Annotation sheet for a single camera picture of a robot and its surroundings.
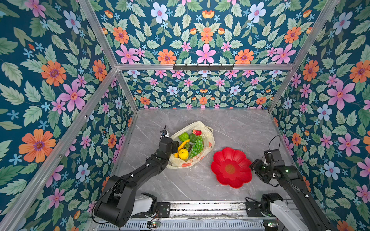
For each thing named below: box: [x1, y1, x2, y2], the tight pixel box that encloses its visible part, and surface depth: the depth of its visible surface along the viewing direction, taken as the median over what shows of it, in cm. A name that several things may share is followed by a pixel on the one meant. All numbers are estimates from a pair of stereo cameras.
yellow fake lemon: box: [178, 148, 189, 160], surface depth 91 cm
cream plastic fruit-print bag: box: [167, 121, 216, 169], surface depth 89 cm
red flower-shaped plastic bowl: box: [211, 147, 253, 189], surface depth 90 cm
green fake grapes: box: [188, 135, 204, 159], surface depth 95 cm
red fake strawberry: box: [189, 129, 202, 136], surface depth 103 cm
